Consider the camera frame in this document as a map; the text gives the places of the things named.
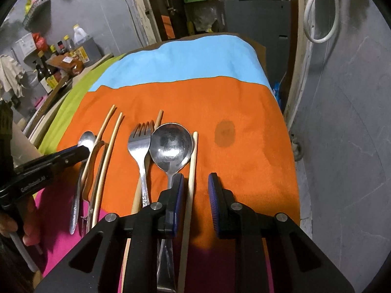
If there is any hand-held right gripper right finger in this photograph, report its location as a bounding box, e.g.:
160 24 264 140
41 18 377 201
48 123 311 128
208 173 356 293

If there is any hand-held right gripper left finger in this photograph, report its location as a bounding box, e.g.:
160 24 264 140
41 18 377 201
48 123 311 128
33 173 185 293

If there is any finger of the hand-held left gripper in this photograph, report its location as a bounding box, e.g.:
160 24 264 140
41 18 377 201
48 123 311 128
14 146 90 180

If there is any small metal spoon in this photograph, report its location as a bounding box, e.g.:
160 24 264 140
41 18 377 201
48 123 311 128
69 131 97 235

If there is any wooden chopstick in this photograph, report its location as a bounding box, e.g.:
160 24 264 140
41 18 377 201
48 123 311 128
120 110 164 293
177 131 199 293
80 104 117 190
90 112 124 223

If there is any large metal spoon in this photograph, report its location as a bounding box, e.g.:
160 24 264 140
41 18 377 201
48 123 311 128
149 123 194 293

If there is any metal fork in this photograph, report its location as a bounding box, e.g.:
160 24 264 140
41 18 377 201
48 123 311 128
128 120 155 209

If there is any person's left hand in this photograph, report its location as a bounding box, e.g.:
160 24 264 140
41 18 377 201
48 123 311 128
0 189 42 248

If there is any dark bottle with yellow label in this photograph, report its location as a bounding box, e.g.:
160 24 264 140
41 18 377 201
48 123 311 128
37 51 55 94

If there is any multicoloured striped cloth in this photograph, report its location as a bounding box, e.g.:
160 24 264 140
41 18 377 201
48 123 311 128
31 33 301 293

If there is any orange seasoning packet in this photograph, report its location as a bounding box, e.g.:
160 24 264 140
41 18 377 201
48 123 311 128
59 56 85 76

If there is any white hanging rag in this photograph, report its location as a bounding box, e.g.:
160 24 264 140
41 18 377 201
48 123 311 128
0 54 25 99

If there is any plastic jug with dark liquid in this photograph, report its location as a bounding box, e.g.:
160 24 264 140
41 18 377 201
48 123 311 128
73 24 103 61

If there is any red plastic bag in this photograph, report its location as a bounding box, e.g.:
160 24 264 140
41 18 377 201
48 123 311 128
32 33 49 52

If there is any blue plastic bag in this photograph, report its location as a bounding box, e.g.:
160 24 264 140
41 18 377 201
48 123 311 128
271 80 283 105

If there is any grey cabinet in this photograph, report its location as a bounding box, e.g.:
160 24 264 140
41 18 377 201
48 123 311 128
224 0 291 84

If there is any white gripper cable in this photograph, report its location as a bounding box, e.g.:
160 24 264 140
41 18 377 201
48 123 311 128
9 231 41 273

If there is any white wall box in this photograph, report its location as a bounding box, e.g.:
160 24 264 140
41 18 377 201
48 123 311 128
11 33 38 62

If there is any wire wall rack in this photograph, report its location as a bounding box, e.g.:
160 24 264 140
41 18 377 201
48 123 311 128
22 0 52 31

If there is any wooden door frame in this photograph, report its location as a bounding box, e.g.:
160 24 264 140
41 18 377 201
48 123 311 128
134 0 316 161

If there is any white hose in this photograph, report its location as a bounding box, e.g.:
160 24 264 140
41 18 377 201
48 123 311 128
303 0 340 44

